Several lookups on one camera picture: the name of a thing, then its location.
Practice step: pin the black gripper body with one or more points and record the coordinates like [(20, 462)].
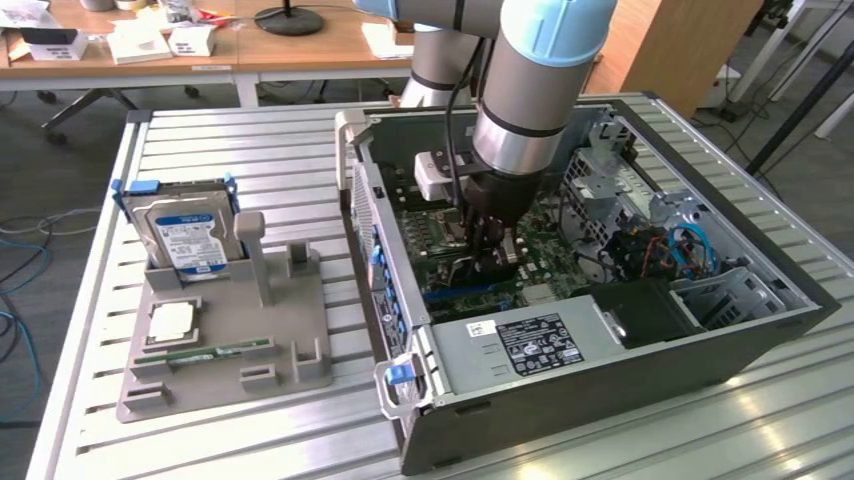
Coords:
[(503, 195)]

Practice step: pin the green GPU card black shroud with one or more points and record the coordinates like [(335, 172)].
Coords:
[(494, 277)]

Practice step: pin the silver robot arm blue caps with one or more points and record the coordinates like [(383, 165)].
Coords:
[(527, 100)]

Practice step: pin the CPU socket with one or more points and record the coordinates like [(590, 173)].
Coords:
[(446, 230)]

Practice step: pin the green motherboard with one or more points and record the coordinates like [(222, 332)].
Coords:
[(554, 260)]

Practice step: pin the silver chipset heatsink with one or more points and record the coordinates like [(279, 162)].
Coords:
[(542, 295)]

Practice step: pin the blue expansion slot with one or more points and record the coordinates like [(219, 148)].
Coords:
[(454, 296)]

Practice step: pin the silver perforated drive cage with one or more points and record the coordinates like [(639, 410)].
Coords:
[(601, 175)]

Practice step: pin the silver power supply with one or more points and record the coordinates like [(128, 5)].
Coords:
[(467, 360)]

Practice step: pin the black plastic box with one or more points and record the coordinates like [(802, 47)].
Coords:
[(647, 310)]

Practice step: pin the black open PC case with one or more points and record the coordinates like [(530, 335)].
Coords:
[(601, 400)]

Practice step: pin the white booklet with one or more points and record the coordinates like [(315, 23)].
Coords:
[(383, 45)]

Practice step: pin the grey parts rack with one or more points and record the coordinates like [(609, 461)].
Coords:
[(267, 330)]

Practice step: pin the silver disk bay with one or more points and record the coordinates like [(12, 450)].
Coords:
[(734, 300)]

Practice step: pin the wooden cabinet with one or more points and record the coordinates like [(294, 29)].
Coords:
[(667, 50)]

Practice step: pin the white floor device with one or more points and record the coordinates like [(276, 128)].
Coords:
[(727, 85)]

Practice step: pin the wooden desk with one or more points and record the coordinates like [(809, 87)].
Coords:
[(300, 50), (94, 67)]

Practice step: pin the hard disk with blue caddy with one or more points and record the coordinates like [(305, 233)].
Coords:
[(187, 235)]

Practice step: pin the black round lamp base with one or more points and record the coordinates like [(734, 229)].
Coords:
[(290, 22)]

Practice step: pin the black tripod leg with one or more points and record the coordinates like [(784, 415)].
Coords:
[(801, 114)]

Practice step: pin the green RAM stick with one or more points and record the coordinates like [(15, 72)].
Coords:
[(194, 354)]

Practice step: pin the silver CPU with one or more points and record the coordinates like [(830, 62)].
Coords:
[(170, 322)]

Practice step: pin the open white box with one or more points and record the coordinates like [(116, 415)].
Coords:
[(136, 47)]

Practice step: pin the grey cup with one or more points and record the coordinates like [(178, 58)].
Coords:
[(98, 5)]

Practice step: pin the white box with label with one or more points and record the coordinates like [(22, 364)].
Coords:
[(63, 52)]

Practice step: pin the white papers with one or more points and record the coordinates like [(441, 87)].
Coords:
[(23, 12)]

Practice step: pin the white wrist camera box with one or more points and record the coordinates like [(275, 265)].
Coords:
[(434, 180)]

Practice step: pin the white table frame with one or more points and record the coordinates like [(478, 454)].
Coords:
[(761, 55)]

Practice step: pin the black caster frame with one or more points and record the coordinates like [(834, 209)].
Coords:
[(56, 136)]

